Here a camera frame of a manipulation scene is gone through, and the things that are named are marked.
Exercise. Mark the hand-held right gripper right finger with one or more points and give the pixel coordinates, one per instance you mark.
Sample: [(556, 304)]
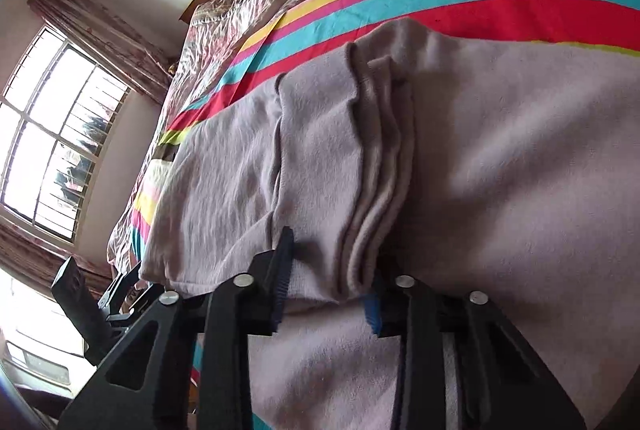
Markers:
[(372, 312)]

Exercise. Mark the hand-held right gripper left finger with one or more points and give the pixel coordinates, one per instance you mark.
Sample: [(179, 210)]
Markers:
[(281, 272)]

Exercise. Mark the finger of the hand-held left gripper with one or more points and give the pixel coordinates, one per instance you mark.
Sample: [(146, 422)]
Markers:
[(75, 297), (125, 292)]

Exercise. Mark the lilac pants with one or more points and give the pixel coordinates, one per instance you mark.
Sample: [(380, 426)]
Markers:
[(500, 159)]

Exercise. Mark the patterned pink curtain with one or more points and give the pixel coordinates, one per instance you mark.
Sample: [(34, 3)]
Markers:
[(40, 252), (110, 34)]

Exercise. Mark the barred window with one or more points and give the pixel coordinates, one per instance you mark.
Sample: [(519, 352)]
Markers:
[(55, 134)]

